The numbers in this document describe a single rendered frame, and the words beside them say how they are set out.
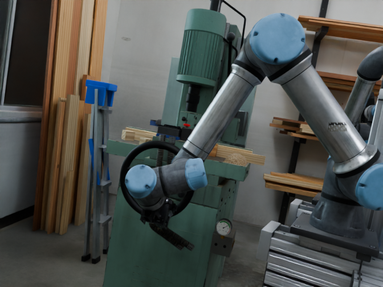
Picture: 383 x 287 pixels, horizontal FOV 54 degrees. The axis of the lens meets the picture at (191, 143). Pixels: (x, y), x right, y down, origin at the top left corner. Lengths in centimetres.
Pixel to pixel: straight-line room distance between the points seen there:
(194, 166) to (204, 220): 68
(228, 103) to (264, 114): 293
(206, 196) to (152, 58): 277
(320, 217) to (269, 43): 53
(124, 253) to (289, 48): 115
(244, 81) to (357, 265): 57
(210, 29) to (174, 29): 250
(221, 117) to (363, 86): 84
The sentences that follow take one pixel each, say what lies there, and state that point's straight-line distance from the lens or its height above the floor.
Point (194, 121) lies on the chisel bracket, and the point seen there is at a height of 104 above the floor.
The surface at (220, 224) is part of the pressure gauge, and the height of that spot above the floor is 67.
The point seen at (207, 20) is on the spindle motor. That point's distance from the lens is 165.
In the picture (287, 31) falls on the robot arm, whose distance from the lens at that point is 90.
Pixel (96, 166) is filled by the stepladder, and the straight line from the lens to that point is 247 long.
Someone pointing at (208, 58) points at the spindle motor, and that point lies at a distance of 163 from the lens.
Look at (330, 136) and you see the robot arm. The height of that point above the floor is 108.
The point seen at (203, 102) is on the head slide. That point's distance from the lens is 177.
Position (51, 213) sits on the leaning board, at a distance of 300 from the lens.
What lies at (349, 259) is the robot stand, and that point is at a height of 76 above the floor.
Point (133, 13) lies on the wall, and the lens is 430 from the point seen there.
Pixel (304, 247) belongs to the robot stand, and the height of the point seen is 76.
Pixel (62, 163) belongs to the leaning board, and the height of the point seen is 53.
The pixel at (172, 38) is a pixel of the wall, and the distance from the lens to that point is 412.
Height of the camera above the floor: 109
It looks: 5 degrees down
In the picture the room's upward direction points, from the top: 10 degrees clockwise
